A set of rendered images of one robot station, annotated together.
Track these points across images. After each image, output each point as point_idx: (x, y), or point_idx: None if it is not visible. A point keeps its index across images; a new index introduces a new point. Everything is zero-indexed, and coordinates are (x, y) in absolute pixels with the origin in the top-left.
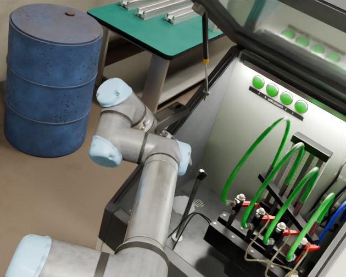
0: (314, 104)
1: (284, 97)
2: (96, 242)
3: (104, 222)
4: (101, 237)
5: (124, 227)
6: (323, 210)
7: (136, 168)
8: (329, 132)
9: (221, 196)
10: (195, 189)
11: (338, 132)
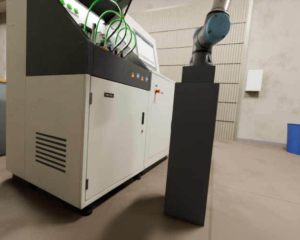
0: (83, 6)
1: (69, 4)
2: (86, 78)
3: (89, 55)
4: (89, 71)
5: (103, 51)
6: (115, 41)
7: (73, 21)
8: (88, 22)
9: (121, 21)
10: (94, 35)
11: (90, 21)
